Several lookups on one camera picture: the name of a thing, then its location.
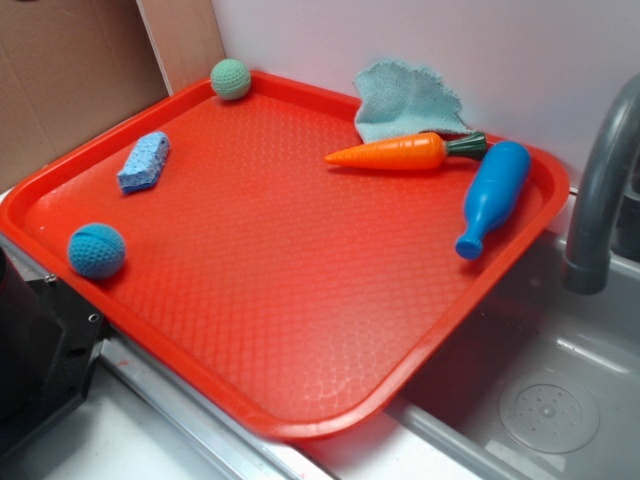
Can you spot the light teal cloth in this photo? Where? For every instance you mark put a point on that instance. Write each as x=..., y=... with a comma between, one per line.
x=399, y=99

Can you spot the green knitted ball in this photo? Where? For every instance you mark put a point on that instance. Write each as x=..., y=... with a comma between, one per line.
x=230, y=79

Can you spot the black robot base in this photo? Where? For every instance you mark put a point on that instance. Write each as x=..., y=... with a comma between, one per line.
x=50, y=340

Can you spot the blue knitted ball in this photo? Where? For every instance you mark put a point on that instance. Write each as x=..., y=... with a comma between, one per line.
x=96, y=251

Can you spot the orange toy carrot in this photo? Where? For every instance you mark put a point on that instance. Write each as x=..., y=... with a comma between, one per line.
x=423, y=151

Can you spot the red plastic tray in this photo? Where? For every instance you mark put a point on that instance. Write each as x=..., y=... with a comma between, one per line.
x=298, y=297

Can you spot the grey sink basin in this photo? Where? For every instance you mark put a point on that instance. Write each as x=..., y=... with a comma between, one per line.
x=537, y=383

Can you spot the blue toy bottle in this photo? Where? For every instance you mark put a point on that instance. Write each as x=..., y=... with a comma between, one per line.
x=492, y=195

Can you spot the blue sponge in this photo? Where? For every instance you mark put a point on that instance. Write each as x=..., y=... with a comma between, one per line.
x=145, y=163

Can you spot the grey faucet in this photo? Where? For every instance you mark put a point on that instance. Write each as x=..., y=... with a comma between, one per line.
x=605, y=218

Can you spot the brown cardboard panel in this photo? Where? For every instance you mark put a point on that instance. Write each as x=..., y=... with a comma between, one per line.
x=70, y=70

